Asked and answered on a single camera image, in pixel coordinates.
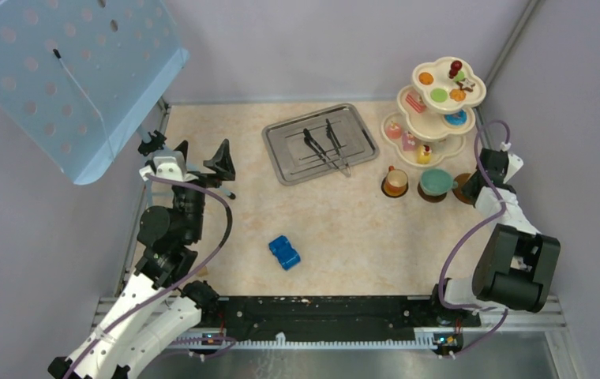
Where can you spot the stainless steel tray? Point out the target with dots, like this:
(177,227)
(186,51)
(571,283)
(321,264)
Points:
(294,163)

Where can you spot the yellow cake slice toy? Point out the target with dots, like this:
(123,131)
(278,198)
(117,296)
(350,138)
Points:
(425,154)

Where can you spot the pink strawberry cake slice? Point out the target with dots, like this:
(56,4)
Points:
(415,101)

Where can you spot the cream three-tier dessert stand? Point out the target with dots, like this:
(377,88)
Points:
(429,127)

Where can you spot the black-tipped metal tongs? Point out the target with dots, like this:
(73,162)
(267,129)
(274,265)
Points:
(322,154)

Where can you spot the orange flower cookie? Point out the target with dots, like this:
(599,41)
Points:
(458,95)

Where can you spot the pink swirl roll cake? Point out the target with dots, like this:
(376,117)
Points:
(409,142)

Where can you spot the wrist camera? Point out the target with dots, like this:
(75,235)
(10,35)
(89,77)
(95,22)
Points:
(170,165)
(515,163)

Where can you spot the blue perforated music stand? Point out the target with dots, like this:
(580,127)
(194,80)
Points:
(80,77)

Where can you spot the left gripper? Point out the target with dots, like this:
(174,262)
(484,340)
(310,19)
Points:
(223,163)

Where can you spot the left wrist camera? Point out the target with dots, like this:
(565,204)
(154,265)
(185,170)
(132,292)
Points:
(170,165)

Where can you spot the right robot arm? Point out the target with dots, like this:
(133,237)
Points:
(517,265)

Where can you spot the chocolate star cookie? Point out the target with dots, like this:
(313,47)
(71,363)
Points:
(466,85)

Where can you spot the pink dome cupcake toy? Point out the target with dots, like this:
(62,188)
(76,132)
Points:
(393,130)

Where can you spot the light brown wooden coaster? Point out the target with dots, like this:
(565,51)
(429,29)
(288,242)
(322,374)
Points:
(461,194)

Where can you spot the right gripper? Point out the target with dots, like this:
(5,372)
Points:
(465,185)

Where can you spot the orange swirl cookie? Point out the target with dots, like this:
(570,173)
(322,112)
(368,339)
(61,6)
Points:
(425,78)

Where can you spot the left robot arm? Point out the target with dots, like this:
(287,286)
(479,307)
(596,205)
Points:
(159,301)

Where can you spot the small brown teacup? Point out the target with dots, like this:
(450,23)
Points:
(396,176)

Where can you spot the blue frosted donut toy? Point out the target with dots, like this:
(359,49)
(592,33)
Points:
(457,119)

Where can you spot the teal cup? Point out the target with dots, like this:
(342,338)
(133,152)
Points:
(435,182)

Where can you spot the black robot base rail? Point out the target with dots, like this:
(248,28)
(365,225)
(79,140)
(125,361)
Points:
(332,318)

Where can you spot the green macaron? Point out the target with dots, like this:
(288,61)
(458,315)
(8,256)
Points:
(439,95)
(459,76)

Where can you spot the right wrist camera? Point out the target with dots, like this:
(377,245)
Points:
(515,163)

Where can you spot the black yellow smiley coaster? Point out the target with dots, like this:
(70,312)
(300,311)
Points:
(392,190)

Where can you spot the dark brown round coaster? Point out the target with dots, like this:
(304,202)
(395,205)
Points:
(429,198)

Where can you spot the blue toy car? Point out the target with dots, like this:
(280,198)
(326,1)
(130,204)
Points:
(286,255)

